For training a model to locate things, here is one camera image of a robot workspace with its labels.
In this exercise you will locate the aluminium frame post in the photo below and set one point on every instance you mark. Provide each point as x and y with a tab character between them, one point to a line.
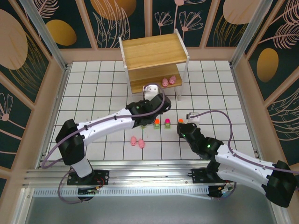
249	35
47	39

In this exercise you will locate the aluminium mounting rail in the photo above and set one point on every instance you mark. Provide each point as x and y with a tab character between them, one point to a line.
151	175

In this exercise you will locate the green toy truck grey top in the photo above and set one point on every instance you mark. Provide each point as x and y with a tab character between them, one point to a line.
144	127

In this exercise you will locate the black base plate left arm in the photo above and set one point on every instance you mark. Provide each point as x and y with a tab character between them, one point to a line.
102	176

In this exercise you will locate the green toy truck magenta top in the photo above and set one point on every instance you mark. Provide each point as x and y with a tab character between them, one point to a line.
167	123

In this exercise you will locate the black base plate right arm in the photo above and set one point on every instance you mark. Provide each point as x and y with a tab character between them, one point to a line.
198	175

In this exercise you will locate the two-tier wooden shelf white frame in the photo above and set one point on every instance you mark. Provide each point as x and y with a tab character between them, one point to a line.
154	51

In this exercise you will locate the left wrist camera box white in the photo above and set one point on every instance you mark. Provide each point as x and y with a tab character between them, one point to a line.
151	89

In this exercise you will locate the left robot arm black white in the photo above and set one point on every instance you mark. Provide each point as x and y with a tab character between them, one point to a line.
105	126

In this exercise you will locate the pink plastic toy pig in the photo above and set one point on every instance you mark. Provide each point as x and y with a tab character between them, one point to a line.
172	80
141	143
165	82
133	141

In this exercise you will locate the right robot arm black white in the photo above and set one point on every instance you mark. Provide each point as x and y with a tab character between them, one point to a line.
245	168

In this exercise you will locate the green toy truck orange top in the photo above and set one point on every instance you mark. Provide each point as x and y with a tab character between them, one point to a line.
157	124
181	121

